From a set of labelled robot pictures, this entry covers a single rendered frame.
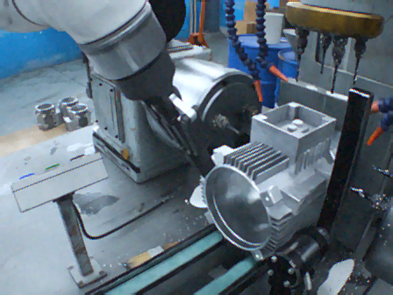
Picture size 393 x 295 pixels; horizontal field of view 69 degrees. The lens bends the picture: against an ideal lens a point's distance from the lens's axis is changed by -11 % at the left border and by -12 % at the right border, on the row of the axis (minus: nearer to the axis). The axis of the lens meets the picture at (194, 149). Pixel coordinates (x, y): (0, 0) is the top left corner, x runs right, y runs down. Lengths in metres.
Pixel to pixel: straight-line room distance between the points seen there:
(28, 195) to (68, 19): 0.33
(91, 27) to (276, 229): 0.37
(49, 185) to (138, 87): 0.27
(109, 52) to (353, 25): 0.37
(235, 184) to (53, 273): 0.45
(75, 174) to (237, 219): 0.31
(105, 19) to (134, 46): 0.04
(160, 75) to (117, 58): 0.06
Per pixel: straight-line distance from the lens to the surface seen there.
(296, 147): 0.51
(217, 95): 0.71
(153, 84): 0.37
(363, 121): 0.43
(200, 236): 0.63
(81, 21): 0.32
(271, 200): 0.47
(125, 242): 0.80
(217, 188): 0.61
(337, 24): 0.53
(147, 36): 0.34
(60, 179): 0.57
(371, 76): 0.80
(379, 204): 0.55
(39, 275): 0.79
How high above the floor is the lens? 1.37
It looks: 30 degrees down
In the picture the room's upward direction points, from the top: straight up
